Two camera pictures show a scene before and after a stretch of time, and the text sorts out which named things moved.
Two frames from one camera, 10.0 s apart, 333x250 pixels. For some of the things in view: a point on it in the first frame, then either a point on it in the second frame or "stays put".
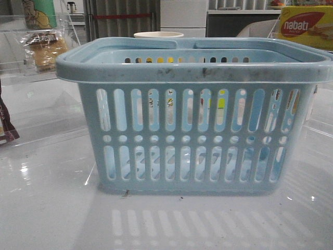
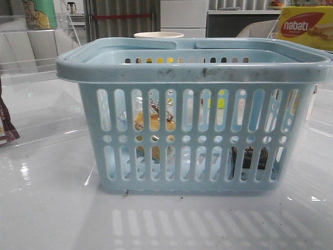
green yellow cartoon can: (39, 14) stays put
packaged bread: (41, 49) to (154, 120)
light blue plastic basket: (195, 115) stays put
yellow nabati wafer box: (312, 25) stays put
